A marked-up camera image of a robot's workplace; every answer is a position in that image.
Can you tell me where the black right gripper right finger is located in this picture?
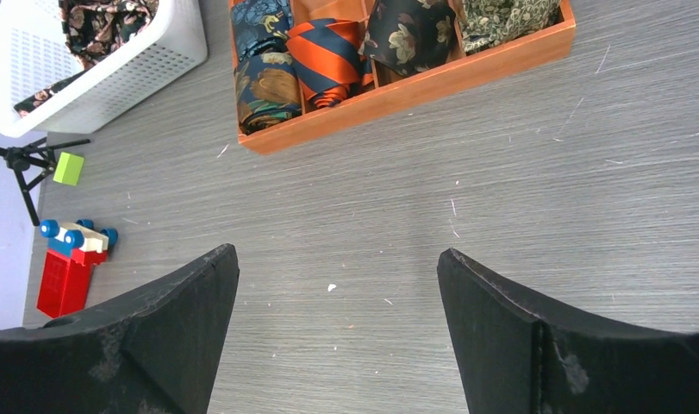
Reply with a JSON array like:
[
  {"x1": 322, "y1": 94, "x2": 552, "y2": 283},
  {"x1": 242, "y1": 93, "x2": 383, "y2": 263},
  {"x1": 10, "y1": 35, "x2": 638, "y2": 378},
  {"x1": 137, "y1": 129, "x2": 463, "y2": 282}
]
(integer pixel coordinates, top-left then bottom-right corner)
[{"x1": 437, "y1": 248, "x2": 699, "y2": 413}]

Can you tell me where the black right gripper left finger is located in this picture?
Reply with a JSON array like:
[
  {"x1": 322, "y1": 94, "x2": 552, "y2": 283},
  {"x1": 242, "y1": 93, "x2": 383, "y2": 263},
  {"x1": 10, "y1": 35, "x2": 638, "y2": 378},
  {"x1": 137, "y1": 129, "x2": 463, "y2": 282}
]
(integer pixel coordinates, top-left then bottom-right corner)
[{"x1": 0, "y1": 244, "x2": 240, "y2": 413}]

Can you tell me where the black gold floral tie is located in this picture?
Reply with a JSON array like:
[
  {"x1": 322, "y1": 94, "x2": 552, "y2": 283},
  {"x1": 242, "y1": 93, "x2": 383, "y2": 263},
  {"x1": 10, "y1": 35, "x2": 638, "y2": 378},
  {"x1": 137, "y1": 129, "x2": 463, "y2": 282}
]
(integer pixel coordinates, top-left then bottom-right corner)
[{"x1": 359, "y1": 0, "x2": 456, "y2": 77}]

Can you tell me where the pile of floral ties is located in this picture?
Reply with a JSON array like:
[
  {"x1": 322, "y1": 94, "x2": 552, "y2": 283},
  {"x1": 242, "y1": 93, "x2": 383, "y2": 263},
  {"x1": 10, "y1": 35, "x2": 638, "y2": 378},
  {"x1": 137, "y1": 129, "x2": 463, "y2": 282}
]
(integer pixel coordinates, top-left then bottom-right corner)
[{"x1": 14, "y1": 0, "x2": 159, "y2": 117}]

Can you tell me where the red white toy block truck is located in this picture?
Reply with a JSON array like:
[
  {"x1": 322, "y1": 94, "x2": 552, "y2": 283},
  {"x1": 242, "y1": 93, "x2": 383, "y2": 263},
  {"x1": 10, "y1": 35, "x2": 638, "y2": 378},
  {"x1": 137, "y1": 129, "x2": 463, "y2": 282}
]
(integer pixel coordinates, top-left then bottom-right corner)
[{"x1": 36, "y1": 219, "x2": 119, "y2": 318}]

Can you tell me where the green toy block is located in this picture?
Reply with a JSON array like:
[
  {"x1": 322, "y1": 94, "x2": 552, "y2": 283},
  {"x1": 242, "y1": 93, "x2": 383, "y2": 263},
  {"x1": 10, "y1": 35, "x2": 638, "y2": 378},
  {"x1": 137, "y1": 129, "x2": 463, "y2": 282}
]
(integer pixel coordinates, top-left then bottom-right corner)
[{"x1": 53, "y1": 152, "x2": 85, "y2": 186}]

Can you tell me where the black microphone tripod stand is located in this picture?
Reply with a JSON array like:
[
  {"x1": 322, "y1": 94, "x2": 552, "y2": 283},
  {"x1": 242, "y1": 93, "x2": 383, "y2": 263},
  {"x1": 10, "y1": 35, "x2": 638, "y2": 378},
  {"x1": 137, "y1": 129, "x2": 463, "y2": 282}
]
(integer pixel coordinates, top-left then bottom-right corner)
[{"x1": 0, "y1": 137, "x2": 91, "y2": 226}]

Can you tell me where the navy floral rolled tie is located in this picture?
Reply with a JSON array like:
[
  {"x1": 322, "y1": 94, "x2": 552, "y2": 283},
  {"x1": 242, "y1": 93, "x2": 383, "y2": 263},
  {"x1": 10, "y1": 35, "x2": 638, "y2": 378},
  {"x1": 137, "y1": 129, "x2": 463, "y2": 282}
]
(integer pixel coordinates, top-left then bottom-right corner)
[{"x1": 234, "y1": 52, "x2": 303, "y2": 135}]

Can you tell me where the orange wooden divided tray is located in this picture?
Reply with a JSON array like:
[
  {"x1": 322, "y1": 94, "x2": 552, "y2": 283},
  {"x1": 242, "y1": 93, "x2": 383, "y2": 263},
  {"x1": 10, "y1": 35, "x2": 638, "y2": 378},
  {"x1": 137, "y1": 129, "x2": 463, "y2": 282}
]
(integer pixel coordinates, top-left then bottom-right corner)
[{"x1": 237, "y1": 1, "x2": 576, "y2": 154}]

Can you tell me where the white plastic basket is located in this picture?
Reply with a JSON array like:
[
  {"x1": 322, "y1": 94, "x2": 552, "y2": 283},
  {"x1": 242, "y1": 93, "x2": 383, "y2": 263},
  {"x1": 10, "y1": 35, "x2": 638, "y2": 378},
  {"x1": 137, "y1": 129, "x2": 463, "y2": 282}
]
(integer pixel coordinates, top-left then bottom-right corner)
[{"x1": 0, "y1": 1, "x2": 208, "y2": 138}]

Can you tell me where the green patterned rolled tie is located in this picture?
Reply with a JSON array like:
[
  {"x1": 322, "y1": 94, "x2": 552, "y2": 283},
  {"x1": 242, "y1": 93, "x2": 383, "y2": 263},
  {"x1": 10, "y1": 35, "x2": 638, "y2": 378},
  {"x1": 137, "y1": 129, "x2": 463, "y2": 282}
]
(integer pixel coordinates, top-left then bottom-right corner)
[{"x1": 453, "y1": 0, "x2": 561, "y2": 55}]

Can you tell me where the teal navy rolled tie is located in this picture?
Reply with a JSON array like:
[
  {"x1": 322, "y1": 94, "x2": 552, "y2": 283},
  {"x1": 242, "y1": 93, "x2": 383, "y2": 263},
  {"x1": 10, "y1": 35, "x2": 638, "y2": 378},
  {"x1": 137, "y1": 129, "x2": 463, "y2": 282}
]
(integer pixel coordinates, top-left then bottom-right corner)
[{"x1": 230, "y1": 0, "x2": 294, "y2": 62}]

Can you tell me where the orange navy striped rolled tie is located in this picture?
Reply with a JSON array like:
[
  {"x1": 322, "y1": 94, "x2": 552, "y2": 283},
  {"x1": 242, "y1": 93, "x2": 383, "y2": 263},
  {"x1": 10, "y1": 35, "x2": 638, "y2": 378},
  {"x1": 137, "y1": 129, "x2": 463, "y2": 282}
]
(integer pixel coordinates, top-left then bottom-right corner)
[{"x1": 287, "y1": 18, "x2": 374, "y2": 109}]

